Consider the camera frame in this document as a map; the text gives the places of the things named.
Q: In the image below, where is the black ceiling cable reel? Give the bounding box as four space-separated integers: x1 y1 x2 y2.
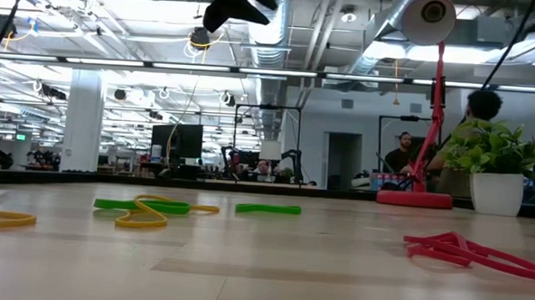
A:
189 26 212 52
0 14 19 41

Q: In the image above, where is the black metal table frame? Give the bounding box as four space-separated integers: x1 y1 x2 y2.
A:
0 168 535 220

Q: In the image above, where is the small green potted plant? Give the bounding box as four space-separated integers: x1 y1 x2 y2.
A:
434 116 535 220

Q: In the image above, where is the silver ventilation duct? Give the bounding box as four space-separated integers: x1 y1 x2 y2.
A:
237 0 296 141

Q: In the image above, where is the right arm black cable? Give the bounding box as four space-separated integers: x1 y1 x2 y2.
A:
436 0 535 156

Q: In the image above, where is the colourful box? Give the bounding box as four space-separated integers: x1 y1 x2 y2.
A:
368 172 408 193

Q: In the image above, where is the yellow rubber band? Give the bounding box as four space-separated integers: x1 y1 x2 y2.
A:
114 192 221 233
0 208 38 230

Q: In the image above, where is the person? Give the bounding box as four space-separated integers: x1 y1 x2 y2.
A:
383 130 414 174
423 87 504 200

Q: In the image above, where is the green rubber band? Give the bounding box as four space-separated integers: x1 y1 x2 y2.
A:
235 202 302 217
93 197 192 215

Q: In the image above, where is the red rubber band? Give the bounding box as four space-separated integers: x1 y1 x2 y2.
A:
401 229 535 283

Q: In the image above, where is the black monitor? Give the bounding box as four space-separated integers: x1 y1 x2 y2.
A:
149 121 204 181

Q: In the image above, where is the black background station frame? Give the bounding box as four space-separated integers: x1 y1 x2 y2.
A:
376 112 433 176
230 101 303 187

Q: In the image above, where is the long ceiling light strip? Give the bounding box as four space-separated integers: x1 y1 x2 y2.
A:
0 52 535 94

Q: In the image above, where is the red desk lamp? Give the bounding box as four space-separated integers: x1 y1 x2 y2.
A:
375 0 463 211

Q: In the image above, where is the white column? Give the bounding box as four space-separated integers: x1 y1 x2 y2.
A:
60 67 108 174

